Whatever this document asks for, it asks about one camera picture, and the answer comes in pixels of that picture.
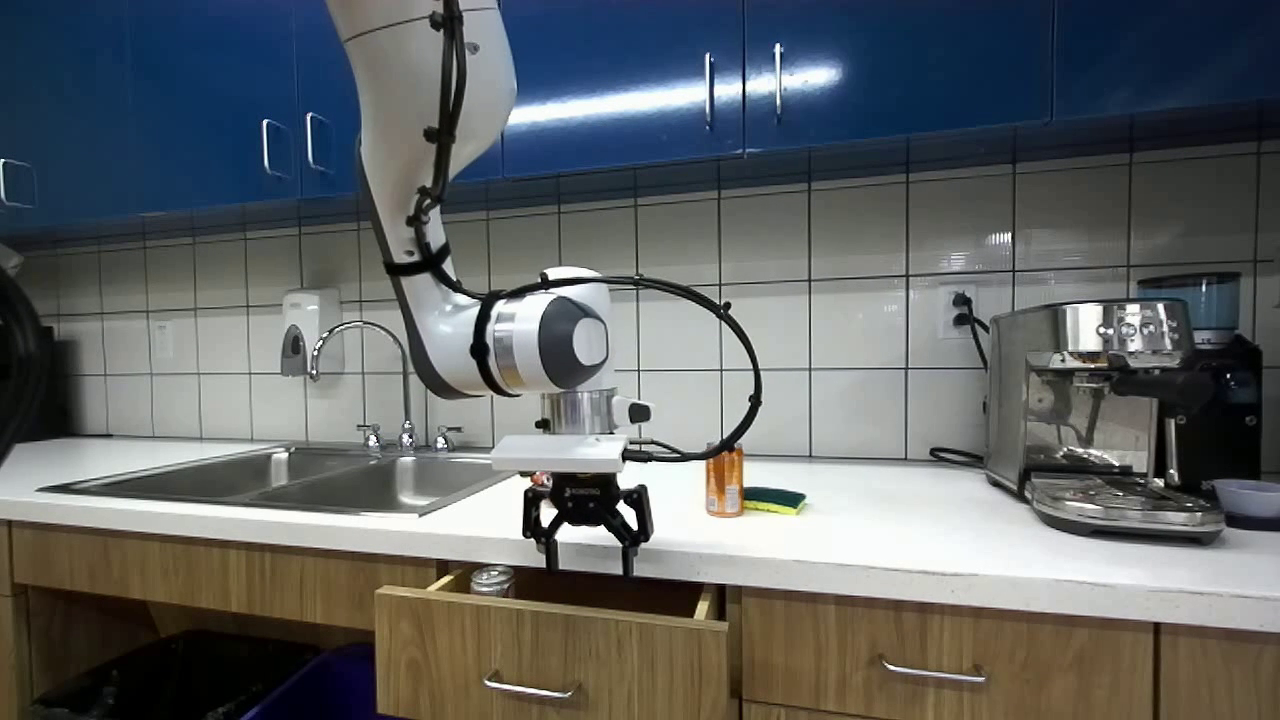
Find silver can in drawer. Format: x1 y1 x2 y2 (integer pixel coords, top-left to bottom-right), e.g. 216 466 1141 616
468 567 517 595

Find green yellow sponge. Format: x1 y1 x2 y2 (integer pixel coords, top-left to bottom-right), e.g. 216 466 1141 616
744 489 808 516

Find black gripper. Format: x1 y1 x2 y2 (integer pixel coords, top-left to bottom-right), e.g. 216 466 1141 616
523 476 653 575

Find blue bin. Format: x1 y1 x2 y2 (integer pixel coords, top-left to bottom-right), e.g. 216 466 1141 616
242 645 379 720

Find blue upper cabinets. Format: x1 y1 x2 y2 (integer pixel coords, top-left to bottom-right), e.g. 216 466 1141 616
0 0 1280 243

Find black power plug cable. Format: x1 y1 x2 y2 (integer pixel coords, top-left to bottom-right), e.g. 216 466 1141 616
925 289 996 474

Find silver espresso machine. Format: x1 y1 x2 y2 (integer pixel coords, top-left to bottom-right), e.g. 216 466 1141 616
985 296 1226 540

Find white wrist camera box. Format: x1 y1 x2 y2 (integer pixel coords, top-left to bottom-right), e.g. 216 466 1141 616
493 388 630 476

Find black trash bin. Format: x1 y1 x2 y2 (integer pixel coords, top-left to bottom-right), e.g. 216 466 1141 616
31 634 317 720

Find silver drawer handle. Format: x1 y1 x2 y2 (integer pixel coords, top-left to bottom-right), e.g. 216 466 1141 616
879 655 988 689
482 671 579 706

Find grey bowl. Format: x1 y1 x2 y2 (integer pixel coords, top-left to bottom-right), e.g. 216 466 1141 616
1212 476 1280 529

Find white wall soap dispenser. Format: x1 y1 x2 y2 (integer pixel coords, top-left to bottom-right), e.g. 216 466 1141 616
282 289 339 377

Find black coffee grinder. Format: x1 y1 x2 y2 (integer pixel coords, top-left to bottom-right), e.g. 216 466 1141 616
1141 273 1266 496

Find chrome faucet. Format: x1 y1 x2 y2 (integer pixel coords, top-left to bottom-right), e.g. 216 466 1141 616
303 316 464 451

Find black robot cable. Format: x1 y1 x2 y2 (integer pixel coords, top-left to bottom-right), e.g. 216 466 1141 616
372 0 770 466

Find stainless steel sink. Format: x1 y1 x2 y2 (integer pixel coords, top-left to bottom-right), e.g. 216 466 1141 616
59 447 502 516

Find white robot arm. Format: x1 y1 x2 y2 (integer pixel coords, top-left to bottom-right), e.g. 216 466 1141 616
329 0 653 567

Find wooden drawer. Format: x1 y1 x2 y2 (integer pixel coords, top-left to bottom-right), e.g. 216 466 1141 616
736 591 1157 720
372 567 736 720

